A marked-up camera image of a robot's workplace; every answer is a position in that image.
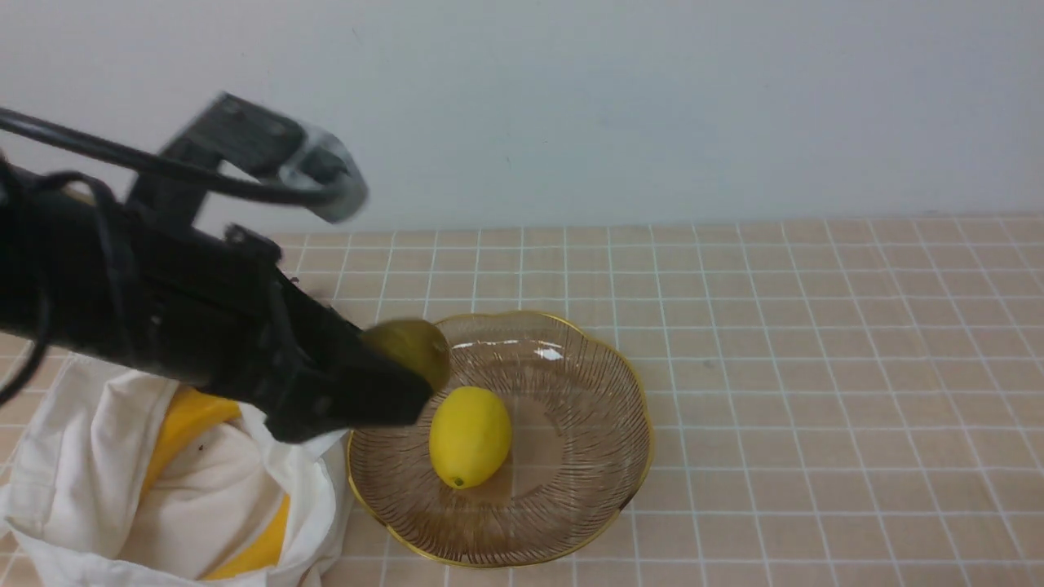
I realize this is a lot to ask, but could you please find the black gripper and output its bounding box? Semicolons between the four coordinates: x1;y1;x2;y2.
147;224;434;444

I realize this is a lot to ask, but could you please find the white cloth bag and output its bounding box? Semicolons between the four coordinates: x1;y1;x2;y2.
2;357;350;586

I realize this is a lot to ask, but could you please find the yellow banana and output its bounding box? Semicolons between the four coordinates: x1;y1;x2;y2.
121;388;291;582

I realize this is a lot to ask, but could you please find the black cable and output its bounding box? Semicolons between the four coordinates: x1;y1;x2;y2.
0;108;347;206

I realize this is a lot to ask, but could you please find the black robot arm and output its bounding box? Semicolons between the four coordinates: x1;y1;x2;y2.
1;163;434;444

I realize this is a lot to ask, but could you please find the yellow lemon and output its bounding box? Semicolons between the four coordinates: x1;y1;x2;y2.
428;386;512;490

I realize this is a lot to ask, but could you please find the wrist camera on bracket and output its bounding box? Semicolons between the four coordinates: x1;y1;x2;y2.
159;93;369;224

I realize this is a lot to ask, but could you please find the beige checkered tablecloth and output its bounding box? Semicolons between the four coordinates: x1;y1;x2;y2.
0;217;1044;587

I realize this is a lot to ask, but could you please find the olive green fruit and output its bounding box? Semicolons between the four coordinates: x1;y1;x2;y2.
361;316;452;393

